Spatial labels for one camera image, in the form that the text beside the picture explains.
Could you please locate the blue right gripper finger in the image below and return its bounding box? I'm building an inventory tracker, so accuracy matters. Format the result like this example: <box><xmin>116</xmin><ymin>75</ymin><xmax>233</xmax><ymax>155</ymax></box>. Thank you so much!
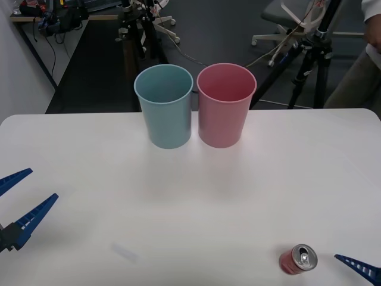
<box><xmin>333</xmin><ymin>253</ymin><xmax>381</xmax><ymax>282</ymax></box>

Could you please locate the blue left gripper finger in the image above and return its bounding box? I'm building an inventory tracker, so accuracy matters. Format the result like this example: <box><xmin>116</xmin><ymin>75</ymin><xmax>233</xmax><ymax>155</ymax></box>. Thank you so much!
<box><xmin>0</xmin><ymin>167</ymin><xmax>33</xmax><ymax>198</ymax></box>
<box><xmin>0</xmin><ymin>193</ymin><xmax>60</xmax><ymax>253</ymax></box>

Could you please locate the red drink can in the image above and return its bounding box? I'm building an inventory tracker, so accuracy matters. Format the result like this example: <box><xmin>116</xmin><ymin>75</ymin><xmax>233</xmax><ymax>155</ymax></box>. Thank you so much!
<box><xmin>278</xmin><ymin>244</ymin><xmax>318</xmax><ymax>275</ymax></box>

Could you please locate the pale desk with wooden edge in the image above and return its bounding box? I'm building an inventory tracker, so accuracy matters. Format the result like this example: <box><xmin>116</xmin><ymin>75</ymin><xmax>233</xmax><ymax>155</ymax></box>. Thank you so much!
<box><xmin>8</xmin><ymin>13</ymin><xmax>120</xmax><ymax>90</ymax></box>

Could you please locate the pale blue plastic bin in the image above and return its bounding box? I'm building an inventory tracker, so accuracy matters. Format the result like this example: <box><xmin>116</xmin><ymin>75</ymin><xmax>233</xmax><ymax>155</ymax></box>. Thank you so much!
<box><xmin>133</xmin><ymin>64</ymin><xmax>193</xmax><ymax>150</ymax></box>

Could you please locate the black bag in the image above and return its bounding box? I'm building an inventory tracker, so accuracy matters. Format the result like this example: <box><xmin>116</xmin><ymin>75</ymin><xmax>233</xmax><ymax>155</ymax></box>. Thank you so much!
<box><xmin>55</xmin><ymin>5</ymin><xmax>90</xmax><ymax>33</ymax></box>

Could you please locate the person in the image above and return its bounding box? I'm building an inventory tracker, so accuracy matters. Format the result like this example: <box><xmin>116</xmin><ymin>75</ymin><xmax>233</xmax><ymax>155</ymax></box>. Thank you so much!
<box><xmin>323</xmin><ymin>0</ymin><xmax>381</xmax><ymax>110</ymax></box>

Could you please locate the slim black tripod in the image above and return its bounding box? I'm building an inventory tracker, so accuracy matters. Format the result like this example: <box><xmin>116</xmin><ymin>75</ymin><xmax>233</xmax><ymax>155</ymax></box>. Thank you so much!
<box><xmin>114</xmin><ymin>0</ymin><xmax>165</xmax><ymax>113</ymax></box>

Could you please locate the pink plastic bin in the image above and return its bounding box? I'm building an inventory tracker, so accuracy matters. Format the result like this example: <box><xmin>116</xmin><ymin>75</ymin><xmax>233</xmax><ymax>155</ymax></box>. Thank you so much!
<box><xmin>196</xmin><ymin>63</ymin><xmax>257</xmax><ymax>149</ymax></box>

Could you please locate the white chair base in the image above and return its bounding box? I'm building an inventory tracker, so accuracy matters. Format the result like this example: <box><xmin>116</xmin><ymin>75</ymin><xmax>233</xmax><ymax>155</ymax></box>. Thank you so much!
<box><xmin>151</xmin><ymin>11</ymin><xmax>181</xmax><ymax>45</ymax></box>

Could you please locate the large black tripod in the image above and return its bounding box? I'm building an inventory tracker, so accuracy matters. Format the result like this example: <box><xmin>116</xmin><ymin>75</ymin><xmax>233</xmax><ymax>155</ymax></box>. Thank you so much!
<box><xmin>255</xmin><ymin>0</ymin><xmax>343</xmax><ymax>110</ymax></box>

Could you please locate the white office chair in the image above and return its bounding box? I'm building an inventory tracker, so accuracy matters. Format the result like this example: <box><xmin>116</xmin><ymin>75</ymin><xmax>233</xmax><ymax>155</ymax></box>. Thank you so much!
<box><xmin>251</xmin><ymin>0</ymin><xmax>339</xmax><ymax>67</ymax></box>

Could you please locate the black desk cable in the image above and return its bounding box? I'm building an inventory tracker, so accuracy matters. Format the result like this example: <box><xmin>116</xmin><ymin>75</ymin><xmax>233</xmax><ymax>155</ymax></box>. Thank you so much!
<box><xmin>32</xmin><ymin>17</ymin><xmax>58</xmax><ymax>88</ymax></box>

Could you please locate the thin pale floor cable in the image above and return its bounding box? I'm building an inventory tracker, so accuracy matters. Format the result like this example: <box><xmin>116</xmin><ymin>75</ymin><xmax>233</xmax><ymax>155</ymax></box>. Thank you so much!
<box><xmin>154</xmin><ymin>11</ymin><xmax>301</xmax><ymax>68</ymax></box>

